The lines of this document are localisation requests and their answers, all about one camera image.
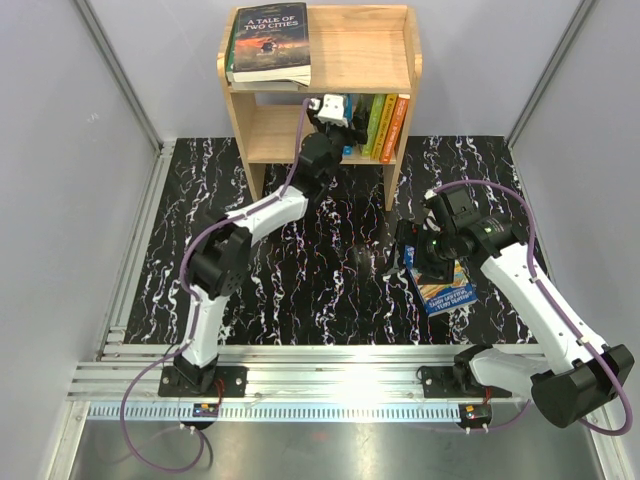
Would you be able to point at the blue 91-Storey Treehouse book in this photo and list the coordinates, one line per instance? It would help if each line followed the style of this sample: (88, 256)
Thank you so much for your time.
(441, 298)

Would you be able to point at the wooden two-tier shelf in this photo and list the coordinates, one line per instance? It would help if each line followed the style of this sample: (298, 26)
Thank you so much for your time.
(356, 49)

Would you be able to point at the black marble pattern mat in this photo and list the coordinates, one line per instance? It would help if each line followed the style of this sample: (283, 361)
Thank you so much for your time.
(318, 281)

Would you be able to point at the purple 52-Storey Treehouse book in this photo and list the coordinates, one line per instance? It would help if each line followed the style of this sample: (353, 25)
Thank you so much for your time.
(265, 86)

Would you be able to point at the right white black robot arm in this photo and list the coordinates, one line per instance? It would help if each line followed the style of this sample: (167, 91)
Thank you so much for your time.
(579, 371)

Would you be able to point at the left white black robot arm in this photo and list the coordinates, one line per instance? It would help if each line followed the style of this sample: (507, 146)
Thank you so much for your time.
(216, 263)

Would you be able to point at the orange 78-Storey Treehouse book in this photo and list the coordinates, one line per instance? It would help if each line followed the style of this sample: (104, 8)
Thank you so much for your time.
(395, 126)

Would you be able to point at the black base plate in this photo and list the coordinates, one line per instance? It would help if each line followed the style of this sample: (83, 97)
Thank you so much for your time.
(228, 381)
(438, 382)

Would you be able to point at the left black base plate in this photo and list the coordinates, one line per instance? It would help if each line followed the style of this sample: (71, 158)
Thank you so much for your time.
(228, 381)

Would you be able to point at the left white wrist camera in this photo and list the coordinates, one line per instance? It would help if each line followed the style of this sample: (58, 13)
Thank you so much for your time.
(330, 109)

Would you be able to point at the slotted cable duct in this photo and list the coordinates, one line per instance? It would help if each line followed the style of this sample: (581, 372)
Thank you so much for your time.
(290, 412)

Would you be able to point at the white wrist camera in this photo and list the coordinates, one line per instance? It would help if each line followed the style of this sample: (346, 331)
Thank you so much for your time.
(430, 222)
(330, 109)

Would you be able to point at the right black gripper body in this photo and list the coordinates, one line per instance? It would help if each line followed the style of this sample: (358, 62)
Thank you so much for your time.
(435, 255)

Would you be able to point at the dark Tale of Two Cities book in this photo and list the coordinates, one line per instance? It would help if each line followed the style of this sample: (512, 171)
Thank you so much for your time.
(272, 43)

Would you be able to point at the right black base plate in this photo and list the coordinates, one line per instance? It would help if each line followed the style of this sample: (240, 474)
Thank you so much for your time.
(438, 382)

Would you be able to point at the green back-cover Treehouse book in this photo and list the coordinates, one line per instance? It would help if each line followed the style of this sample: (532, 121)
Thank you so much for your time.
(231, 51)

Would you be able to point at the light blue Treehouse book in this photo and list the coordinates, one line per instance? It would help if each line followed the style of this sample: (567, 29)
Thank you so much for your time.
(357, 112)

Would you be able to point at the green 65-Storey Treehouse book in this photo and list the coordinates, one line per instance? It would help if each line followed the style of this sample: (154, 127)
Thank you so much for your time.
(375, 105)

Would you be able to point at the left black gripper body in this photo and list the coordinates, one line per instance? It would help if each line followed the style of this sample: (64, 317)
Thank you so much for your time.
(339, 138)

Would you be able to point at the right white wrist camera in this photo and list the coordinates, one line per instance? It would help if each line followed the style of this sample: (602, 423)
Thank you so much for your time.
(430, 222)

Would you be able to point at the blue back-cover Treehouse book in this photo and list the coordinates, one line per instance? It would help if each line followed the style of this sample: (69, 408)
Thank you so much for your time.
(385, 120)

